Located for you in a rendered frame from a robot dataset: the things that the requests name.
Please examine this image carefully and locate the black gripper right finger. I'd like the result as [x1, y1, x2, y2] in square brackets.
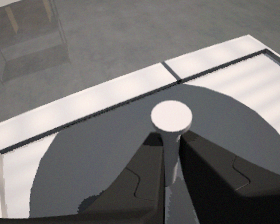
[179, 129, 280, 224]

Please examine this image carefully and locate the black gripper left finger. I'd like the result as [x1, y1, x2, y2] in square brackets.
[0, 131, 165, 224]

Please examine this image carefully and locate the dark grey disc with centre hole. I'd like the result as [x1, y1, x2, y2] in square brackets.
[29, 83, 280, 224]

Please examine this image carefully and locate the grey metal pin with white head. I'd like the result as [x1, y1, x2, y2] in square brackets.
[151, 101, 191, 186]

